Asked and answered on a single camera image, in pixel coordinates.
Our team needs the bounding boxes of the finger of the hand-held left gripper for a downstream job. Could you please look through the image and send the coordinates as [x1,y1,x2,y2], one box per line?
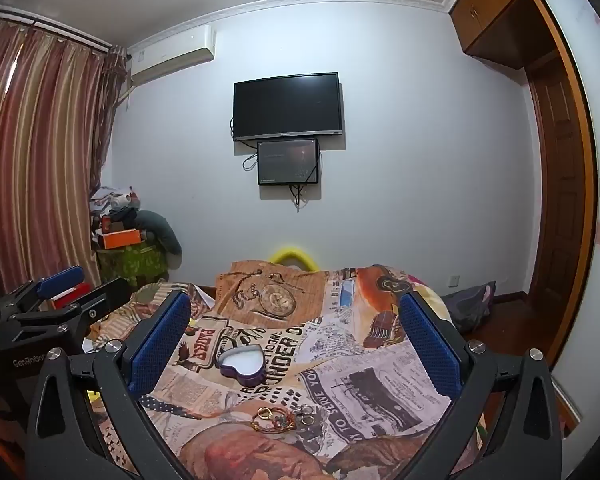
[10,277,133,350]
[0,266,87,314]

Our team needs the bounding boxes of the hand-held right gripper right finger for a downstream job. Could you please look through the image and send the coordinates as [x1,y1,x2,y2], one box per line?
[399,290,563,480]

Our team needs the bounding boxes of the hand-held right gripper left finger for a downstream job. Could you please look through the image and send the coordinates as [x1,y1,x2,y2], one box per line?
[25,290,193,480]

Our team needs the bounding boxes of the purple heart-shaped tin box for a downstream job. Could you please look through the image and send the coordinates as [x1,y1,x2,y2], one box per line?
[215,344,266,387]

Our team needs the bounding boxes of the bracelets and rings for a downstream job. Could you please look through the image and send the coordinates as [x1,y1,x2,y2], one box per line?
[251,410,299,434]

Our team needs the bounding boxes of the red box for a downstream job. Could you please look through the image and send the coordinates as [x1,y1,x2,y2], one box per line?
[50,282,92,311]

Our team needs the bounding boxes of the green patterned cloth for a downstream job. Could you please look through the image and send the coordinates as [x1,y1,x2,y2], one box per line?
[96,245,168,286]

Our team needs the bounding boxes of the dark bag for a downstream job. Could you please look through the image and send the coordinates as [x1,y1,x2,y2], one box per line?
[440,281,497,333]

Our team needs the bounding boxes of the orange box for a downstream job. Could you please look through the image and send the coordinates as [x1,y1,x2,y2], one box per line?
[102,229,143,250]

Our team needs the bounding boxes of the pile of bags and boxes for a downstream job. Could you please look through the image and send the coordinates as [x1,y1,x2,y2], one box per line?
[89,186,141,233]

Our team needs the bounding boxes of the newspaper printed blanket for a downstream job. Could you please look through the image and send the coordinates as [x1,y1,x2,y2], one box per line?
[87,260,486,480]

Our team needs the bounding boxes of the striped brown curtain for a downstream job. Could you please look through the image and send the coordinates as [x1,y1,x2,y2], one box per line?
[0,7,131,296]

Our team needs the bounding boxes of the brown wooden door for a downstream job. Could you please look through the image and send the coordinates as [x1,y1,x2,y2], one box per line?
[524,55,588,321]

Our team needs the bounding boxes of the white air conditioner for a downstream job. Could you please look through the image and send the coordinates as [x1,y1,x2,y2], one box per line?
[127,25,218,86]

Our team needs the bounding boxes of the curtain rod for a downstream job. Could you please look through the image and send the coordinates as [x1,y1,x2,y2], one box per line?
[0,4,127,57]

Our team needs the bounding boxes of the brown wooden upper cabinet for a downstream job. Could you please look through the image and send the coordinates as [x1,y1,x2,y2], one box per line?
[450,0,566,71]

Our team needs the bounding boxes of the yellow curved frame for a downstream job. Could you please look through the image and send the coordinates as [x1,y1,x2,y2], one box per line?
[269,246,321,273]

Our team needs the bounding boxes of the small black wall monitor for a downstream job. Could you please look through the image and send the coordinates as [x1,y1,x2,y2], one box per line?
[256,137,321,187]

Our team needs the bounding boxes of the black wall television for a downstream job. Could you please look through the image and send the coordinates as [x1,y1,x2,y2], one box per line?
[232,72,343,142]

